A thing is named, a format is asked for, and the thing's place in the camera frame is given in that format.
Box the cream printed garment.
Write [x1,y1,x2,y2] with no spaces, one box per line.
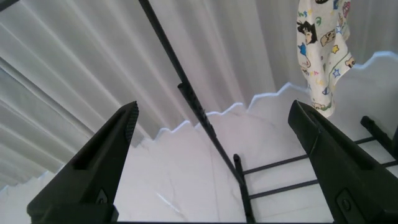
[295,0,356,118]

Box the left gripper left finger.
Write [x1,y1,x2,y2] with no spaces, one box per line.
[26,100,140,224]

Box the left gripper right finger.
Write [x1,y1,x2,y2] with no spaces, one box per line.
[287,99,398,224]

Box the black clothes rack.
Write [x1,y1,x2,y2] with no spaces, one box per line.
[0,0,398,223]

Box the white curtain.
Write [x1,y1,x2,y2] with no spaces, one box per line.
[0,0,398,190]

